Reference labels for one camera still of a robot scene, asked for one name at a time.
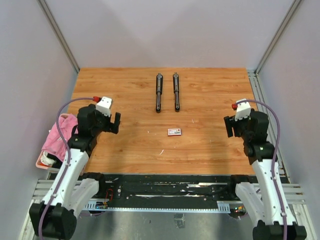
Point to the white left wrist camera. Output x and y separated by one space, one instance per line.
104 106

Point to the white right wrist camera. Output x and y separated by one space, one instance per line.
243 109

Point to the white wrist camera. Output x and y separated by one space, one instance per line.
243 109
104 106

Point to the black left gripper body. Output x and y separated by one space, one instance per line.
103 122

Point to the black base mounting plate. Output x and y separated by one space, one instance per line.
166 191

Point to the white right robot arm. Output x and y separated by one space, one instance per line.
268 209

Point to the red white staple box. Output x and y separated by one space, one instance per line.
174 132

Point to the pink cloth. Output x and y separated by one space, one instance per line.
54 144

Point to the pink plastic basket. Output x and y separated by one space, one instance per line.
46 160

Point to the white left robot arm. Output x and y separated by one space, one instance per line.
57 214

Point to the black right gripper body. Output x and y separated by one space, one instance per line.
240 129

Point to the black stapler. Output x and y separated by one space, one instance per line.
176 90
159 90

